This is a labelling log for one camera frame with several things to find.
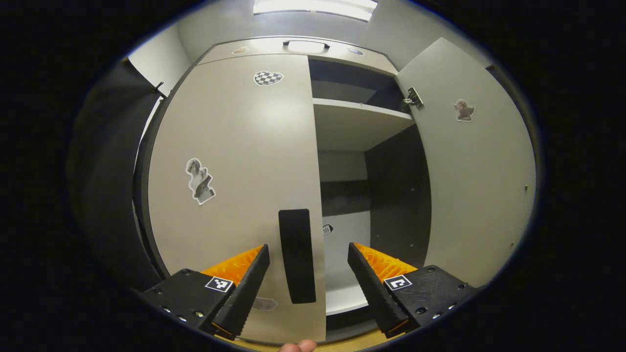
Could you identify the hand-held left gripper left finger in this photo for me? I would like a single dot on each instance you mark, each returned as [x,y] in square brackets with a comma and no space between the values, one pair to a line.
[249,288]

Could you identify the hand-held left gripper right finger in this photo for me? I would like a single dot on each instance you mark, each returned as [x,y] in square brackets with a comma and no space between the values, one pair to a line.
[371,288]

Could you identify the metal door hinge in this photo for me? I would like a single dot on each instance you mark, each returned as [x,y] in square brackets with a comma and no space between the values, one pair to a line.
[413,98]

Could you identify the white wide cabinet shelf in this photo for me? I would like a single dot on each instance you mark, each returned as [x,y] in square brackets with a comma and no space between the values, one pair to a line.
[352,127]

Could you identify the white double-door shoe cabinet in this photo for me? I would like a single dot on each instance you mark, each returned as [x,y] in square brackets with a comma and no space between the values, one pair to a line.
[398,195]

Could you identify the white thin cabinet shelf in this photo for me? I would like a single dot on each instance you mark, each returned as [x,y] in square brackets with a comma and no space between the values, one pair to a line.
[342,298]

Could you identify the white cabinet door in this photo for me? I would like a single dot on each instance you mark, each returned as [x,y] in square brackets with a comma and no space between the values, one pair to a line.
[244,146]
[479,171]

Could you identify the white cabinet drawer front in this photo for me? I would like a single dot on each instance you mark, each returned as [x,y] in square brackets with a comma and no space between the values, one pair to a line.
[342,54]

